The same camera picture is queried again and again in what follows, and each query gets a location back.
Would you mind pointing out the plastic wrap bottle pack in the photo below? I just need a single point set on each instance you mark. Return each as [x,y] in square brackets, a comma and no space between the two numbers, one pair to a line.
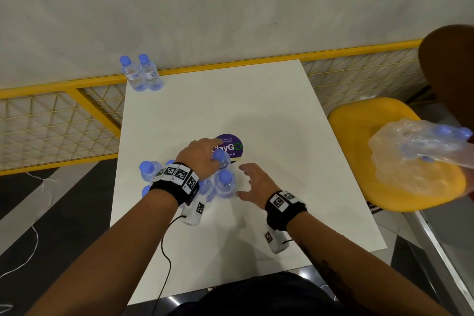
[400,178]

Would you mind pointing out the person's right forearm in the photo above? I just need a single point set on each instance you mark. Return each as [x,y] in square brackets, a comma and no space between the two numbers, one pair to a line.
[351,271]

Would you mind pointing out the yellow chair with wooden back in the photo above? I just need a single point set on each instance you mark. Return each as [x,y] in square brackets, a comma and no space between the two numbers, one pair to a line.
[351,134]

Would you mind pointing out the black marker wristband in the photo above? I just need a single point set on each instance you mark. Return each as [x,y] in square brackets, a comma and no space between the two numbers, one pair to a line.
[287,214]
[174,184]

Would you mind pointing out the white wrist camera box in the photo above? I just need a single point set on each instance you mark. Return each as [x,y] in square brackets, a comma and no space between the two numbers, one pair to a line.
[194,214]
[276,241]

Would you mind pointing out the person's left hand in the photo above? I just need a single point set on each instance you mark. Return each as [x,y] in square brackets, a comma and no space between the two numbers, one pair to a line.
[198,158]

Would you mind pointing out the person's left forearm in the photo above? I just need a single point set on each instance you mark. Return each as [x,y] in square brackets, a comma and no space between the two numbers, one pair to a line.
[111,260]

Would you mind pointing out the person's right hand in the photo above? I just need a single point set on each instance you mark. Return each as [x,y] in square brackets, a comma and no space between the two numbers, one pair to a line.
[263,188]

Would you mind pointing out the white table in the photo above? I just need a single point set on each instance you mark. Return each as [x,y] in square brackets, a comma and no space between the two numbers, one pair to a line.
[296,141]

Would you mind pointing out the round purple sticker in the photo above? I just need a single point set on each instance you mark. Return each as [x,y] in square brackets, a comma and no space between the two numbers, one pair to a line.
[235,141]

